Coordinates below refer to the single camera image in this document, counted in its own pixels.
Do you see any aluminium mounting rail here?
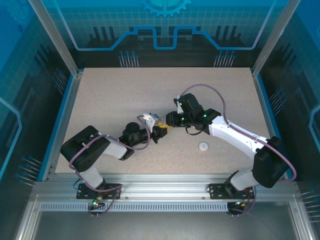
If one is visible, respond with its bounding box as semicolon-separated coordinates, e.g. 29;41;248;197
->
32;173;300;202

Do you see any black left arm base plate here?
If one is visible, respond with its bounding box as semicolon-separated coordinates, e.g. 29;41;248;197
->
76;183;123;201

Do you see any aluminium side rail blue trim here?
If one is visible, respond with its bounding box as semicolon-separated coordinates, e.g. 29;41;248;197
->
251;71;300;185
46;71;85;182

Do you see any slotted grey cable duct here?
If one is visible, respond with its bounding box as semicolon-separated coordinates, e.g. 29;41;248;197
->
39;201;237;213

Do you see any cable connector with green light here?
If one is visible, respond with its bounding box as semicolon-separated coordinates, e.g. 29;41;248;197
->
87;197;107;209
228;199;251;210

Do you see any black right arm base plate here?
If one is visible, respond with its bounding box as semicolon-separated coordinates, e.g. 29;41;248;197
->
208;183;256;201

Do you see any aluminium frame post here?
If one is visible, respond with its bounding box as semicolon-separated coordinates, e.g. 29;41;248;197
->
250;0;302;78
27;0;85;77

